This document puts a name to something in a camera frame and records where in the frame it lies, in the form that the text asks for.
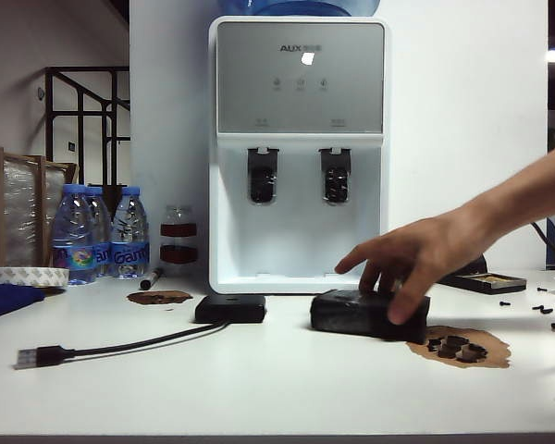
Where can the person's bare right hand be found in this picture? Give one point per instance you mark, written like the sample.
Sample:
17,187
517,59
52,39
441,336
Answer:
425,250

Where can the black sponge block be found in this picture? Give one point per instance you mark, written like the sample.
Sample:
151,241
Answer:
347,314

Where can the black USB hub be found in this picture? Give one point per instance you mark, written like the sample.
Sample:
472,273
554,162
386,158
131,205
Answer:
231,310

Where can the black soldering iron stand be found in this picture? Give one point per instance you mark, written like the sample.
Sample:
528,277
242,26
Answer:
504,287

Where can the white AUX water dispenser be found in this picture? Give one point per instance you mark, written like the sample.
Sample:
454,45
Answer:
300,185

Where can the glass jar with red bands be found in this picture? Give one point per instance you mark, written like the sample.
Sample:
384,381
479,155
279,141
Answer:
178,229

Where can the black marker pen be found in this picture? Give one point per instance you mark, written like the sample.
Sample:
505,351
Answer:
147,281

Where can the right plastic water bottle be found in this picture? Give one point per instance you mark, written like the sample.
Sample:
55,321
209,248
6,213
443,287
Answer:
129,231

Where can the clear plastic water bottle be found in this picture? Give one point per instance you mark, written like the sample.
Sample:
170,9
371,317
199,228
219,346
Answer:
102,222

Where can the left plastic water bottle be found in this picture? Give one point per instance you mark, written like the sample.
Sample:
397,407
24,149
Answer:
74,231

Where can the black metal stair railing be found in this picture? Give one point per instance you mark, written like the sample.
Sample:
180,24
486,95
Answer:
49,115

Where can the white double-sided tape roll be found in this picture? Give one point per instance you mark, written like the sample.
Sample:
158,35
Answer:
23,276

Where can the wooden crate with bubble wrap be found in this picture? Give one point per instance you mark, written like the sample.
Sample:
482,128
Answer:
18,208

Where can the blue cloth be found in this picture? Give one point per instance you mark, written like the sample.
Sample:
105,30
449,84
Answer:
4,299

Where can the small round wall sensor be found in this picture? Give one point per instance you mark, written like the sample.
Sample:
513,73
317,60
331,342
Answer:
39,94

